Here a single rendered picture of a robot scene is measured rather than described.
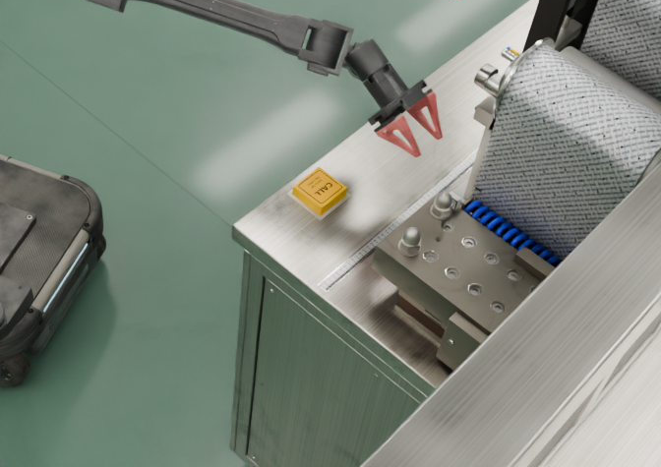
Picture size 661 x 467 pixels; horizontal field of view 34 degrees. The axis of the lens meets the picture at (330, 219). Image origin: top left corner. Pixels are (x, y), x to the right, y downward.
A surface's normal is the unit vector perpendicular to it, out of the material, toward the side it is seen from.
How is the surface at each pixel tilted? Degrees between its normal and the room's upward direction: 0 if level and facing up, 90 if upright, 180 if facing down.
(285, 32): 43
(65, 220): 0
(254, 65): 0
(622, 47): 92
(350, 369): 90
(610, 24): 92
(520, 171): 90
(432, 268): 0
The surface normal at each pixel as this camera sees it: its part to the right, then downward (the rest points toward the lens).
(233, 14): 0.02, 0.07
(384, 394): -0.66, 0.54
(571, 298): 0.11, -0.62
